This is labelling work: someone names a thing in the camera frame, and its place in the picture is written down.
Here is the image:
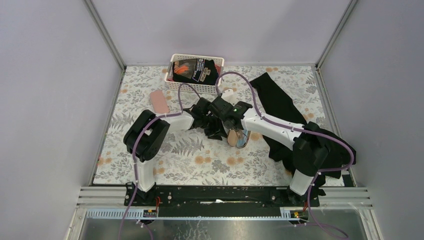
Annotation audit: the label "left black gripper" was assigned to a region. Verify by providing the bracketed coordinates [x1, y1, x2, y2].
[199, 113, 228, 141]

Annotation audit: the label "plaid glasses case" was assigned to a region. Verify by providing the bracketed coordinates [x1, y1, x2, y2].
[226, 129, 251, 149]

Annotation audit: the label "pink glasses case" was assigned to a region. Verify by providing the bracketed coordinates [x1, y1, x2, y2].
[149, 90, 170, 114]

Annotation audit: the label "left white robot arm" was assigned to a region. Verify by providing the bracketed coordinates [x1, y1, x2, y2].
[123, 97, 228, 206]

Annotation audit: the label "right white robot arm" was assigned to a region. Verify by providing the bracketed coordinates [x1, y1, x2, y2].
[208, 96, 330, 206]

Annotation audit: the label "white plastic basket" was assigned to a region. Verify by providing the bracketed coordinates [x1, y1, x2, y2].
[164, 53, 225, 95]

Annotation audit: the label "black packaged items in basket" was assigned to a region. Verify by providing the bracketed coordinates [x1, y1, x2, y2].
[171, 58, 220, 85]

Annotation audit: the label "black garment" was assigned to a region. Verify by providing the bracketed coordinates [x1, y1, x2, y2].
[250, 73, 351, 178]

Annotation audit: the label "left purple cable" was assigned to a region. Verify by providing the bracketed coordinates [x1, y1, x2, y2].
[118, 82, 202, 240]

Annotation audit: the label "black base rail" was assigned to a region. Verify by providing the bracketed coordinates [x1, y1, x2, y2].
[123, 182, 320, 218]

